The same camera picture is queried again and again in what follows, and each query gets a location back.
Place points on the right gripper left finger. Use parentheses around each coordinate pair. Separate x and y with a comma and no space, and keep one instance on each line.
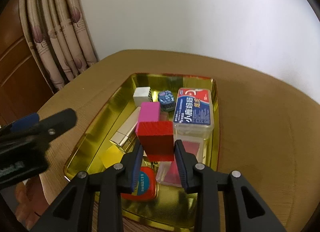
(72,210)

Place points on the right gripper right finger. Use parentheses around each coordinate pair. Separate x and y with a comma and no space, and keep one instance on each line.
(245,209)

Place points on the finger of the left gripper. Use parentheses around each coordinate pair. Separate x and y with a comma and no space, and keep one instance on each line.
(20,124)
(45,131)

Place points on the silver lighter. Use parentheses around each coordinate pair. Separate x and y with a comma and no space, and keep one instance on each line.
(125,134)

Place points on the clear box with red insert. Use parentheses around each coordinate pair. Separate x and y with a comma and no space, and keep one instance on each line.
(180,172)

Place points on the white cube with black stripes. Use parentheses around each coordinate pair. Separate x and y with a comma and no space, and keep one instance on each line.
(142,94)

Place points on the small red block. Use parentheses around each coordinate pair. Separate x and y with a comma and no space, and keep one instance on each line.
(157,140)

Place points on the pink rectangular block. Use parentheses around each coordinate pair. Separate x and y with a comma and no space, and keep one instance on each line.
(149,112)

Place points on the blue patterned round cap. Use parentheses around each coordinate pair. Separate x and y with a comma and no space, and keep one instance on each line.
(166,100)

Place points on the yellow striped cube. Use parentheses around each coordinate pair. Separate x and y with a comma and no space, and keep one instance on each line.
(111,156)

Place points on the person's left hand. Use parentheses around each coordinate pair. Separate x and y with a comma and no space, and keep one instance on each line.
(31,202)

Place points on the brown wooden door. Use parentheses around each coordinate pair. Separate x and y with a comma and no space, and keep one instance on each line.
(24,89)

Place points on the beige floral curtain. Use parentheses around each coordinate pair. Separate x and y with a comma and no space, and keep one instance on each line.
(57,36)

